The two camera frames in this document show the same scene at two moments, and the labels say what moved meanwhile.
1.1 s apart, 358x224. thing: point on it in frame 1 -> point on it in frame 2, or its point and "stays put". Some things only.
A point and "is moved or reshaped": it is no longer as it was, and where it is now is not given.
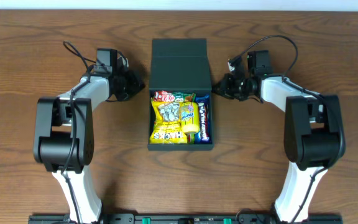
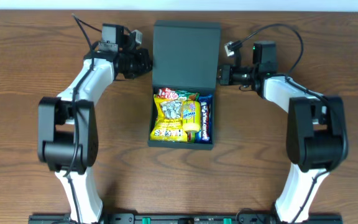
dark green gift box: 180,65 is moved or reshaped
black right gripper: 227,87 -> 224,74
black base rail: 65,219 stays put
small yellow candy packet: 189,117 stays put
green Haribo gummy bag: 192,138 stays put
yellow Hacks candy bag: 166,129 stays put
